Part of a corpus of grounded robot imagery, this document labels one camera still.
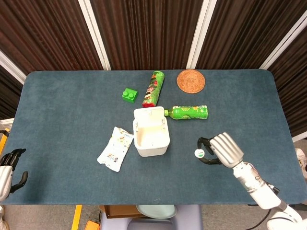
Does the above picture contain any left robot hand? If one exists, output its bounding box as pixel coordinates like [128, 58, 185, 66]
[0, 148, 29, 202]

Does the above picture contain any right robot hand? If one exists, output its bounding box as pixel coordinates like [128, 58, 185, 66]
[197, 132, 245, 168]

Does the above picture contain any white square container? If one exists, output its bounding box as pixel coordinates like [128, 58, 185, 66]
[132, 106, 171, 158]

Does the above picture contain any green plastic bottle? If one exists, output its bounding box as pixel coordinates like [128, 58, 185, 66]
[164, 104, 209, 120]

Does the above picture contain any blue table mat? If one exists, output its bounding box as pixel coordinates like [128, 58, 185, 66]
[1, 69, 302, 206]

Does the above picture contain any round woven rattan coaster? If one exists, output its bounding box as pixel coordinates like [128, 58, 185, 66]
[177, 69, 206, 93]

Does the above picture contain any lavender plastic stool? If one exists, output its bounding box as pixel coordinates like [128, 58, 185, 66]
[99, 205, 203, 230]

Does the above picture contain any white shoe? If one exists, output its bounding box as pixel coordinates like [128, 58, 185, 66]
[295, 148, 307, 179]

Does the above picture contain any pale green plate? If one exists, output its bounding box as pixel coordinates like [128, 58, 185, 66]
[136, 205, 177, 219]

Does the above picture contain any green red chips tube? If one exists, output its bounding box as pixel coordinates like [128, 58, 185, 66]
[142, 70, 165, 109]

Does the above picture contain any orange box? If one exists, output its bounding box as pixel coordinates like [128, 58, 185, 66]
[84, 220, 100, 230]

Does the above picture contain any green toy brick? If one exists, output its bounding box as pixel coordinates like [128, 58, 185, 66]
[121, 88, 140, 104]

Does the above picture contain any white snack wrapper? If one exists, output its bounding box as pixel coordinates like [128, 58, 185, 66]
[96, 126, 134, 173]

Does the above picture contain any brown cardboard box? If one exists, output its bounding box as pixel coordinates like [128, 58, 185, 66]
[99, 205, 146, 219]

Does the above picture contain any dark folding screen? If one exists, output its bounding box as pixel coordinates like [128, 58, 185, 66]
[0, 0, 307, 138]

